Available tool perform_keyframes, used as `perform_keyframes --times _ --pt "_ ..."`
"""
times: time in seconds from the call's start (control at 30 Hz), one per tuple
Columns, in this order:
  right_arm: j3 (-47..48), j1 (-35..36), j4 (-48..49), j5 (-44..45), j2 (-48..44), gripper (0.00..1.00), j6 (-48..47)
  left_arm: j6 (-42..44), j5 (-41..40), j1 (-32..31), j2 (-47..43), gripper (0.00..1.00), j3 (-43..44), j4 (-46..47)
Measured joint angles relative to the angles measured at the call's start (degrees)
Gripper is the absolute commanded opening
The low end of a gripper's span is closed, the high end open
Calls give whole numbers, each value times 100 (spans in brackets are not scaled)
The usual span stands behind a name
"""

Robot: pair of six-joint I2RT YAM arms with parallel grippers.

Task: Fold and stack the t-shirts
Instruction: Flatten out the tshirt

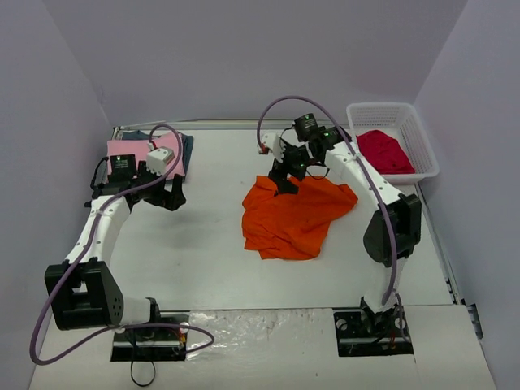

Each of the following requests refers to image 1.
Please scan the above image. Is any orange t shirt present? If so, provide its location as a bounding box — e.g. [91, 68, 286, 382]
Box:
[241, 175, 358, 261]

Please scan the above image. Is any white plastic basket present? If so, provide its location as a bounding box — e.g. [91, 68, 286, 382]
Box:
[346, 102, 440, 185]

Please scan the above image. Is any red t shirt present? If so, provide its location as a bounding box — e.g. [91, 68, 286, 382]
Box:
[357, 129, 415, 175]

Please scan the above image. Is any dark blue folded t shirt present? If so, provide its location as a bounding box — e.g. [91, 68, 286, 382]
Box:
[120, 130, 194, 173]

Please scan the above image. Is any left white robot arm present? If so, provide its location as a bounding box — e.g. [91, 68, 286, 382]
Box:
[45, 147, 186, 340]

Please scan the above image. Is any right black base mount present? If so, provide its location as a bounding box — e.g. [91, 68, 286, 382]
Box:
[333, 308, 414, 358]

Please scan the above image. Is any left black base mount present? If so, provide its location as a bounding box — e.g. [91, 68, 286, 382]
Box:
[110, 327, 187, 362]

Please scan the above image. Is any pink folded t shirt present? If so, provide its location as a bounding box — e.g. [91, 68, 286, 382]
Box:
[107, 132, 186, 180]

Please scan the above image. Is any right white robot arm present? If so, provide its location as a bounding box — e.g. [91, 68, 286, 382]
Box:
[257, 114, 422, 336]

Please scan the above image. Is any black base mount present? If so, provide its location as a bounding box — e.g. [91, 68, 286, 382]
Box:
[110, 327, 187, 362]
[333, 308, 414, 358]

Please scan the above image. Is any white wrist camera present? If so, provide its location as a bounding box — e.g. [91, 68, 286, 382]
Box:
[258, 132, 285, 163]
[145, 147, 175, 176]

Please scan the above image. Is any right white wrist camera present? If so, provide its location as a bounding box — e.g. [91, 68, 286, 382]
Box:
[258, 132, 285, 163]

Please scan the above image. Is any thin black cable loop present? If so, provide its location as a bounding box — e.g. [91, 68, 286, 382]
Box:
[129, 340, 156, 387]

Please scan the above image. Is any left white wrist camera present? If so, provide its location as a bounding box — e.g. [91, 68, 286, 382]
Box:
[145, 147, 175, 176]

